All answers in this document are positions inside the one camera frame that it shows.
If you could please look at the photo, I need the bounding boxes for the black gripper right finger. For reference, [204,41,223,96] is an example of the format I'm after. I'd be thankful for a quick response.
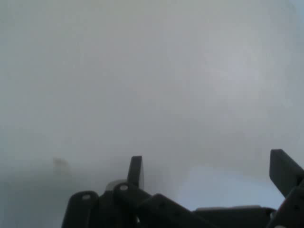
[266,149,304,228]

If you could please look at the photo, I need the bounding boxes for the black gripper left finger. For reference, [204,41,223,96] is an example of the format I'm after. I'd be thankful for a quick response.
[61,155,209,228]

